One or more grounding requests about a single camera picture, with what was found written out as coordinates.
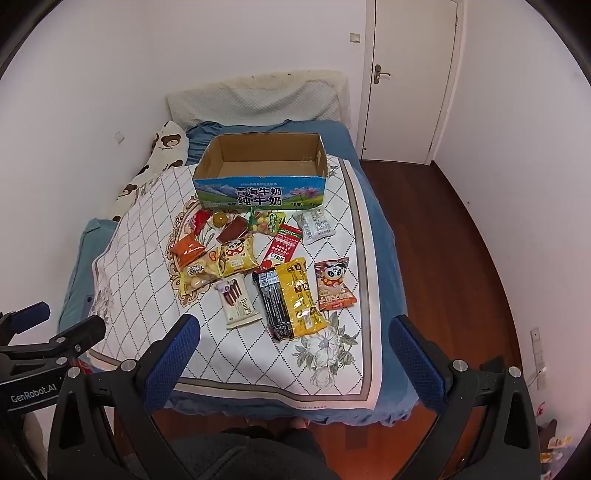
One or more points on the cream pillow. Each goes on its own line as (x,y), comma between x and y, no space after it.
(332,76)

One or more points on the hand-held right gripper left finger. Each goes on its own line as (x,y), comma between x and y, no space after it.
(174,360)

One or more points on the plain orange snack packet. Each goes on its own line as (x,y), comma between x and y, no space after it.
(189,249)

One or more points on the black snack packet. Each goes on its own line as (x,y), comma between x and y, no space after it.
(272,304)

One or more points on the white snack packet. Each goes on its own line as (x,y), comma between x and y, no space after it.
(314,227)

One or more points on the white door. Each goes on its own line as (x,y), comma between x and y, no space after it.
(411,92)

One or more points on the white light switch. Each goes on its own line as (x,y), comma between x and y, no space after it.
(355,38)

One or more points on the cardboard box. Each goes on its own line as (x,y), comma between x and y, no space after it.
(258,196)

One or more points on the orange jelly cup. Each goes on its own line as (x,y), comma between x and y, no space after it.
(220,218)

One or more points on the blue pillow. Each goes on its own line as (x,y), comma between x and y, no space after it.
(341,143)

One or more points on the yellow panda snack packet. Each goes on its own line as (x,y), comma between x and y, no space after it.
(238,256)

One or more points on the small red snack packet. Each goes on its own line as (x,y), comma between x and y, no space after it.
(199,220)

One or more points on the yellow biscuit packet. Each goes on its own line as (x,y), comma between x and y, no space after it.
(198,277)

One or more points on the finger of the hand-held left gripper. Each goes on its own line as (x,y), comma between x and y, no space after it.
(31,317)
(85,333)

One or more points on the dark red snack packet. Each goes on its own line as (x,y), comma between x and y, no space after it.
(232,230)

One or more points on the green candy packet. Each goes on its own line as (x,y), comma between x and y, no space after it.
(265,221)

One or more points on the orange panda snack packet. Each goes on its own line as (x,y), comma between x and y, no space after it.
(334,286)

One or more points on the white diamond-pattern cloth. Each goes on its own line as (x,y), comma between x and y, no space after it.
(138,258)

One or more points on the long red snack packet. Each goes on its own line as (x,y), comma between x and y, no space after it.
(279,249)

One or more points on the long yellow snack packet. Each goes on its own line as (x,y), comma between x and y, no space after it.
(300,295)

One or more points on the white wall socket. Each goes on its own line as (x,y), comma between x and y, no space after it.
(120,136)
(535,335)

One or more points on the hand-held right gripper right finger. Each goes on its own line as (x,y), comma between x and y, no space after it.
(415,364)

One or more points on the white chocolate stick packet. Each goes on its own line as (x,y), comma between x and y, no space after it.
(238,304)

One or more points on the grey dotted pillow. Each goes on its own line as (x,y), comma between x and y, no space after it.
(258,104)

